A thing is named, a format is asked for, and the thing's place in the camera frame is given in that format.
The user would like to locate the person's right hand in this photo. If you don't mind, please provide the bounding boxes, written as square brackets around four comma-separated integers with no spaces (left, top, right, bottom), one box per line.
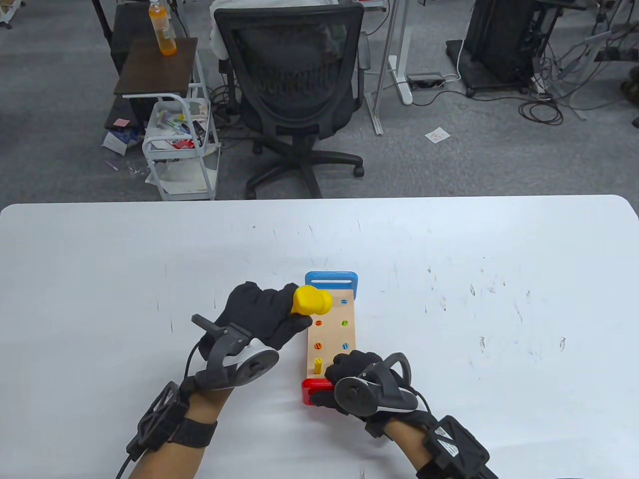
[310,349,385,414]

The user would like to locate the person's left hand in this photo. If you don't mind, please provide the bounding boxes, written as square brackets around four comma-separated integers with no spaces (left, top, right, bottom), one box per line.
[199,282,314,361]

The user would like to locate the rainbow wooden hammer bench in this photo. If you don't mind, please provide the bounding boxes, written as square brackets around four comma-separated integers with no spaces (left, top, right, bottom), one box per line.
[301,271,360,407]

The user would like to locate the yellow plastic toy hammer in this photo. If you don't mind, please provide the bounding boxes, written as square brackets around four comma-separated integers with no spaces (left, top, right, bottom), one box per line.
[291,285,333,317]

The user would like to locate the person's right forearm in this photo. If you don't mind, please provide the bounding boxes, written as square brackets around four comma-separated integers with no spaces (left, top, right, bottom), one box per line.
[384,419,435,479]

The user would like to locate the person's left forearm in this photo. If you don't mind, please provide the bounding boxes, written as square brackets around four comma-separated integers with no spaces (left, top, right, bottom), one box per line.
[129,387,235,479]

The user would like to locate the black tracking controller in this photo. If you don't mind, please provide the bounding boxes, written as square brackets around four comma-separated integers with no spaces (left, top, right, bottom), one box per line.
[191,313,280,390]
[333,353,417,419]

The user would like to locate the white metal utility cart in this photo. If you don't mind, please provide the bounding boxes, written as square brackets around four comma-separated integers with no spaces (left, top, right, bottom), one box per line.
[142,50,221,201]

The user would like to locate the white and blue box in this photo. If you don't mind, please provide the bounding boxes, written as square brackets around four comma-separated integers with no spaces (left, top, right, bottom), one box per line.
[102,127,143,155]

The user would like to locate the black mesh office chair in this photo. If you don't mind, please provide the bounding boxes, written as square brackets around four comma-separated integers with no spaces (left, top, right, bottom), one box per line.
[214,2,372,199]

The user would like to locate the brown wooden side table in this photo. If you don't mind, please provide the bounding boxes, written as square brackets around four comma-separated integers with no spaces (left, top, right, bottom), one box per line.
[114,36,199,98]

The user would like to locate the black power strip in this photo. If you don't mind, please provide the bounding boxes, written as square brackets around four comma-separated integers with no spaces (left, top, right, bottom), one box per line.
[405,72,446,89]

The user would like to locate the orange juice bottle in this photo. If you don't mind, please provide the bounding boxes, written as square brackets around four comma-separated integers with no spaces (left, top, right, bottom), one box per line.
[148,0,177,55]

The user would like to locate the black cabinet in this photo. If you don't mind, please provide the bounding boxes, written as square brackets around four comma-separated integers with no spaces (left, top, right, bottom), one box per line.
[92,0,155,130]

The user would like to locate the black equipment cart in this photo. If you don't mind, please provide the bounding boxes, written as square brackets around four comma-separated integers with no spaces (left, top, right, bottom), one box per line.
[446,0,555,98]

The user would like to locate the black wrist camera strap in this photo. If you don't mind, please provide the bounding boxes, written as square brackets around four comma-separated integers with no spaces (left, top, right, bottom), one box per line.
[125,382,219,461]
[416,414,500,479]

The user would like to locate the white desk leg frame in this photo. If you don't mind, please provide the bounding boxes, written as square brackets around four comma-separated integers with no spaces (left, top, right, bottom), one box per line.
[367,0,415,135]

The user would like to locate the coiled black cable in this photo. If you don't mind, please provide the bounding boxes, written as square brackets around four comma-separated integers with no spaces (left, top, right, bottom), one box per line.
[519,97,565,125]

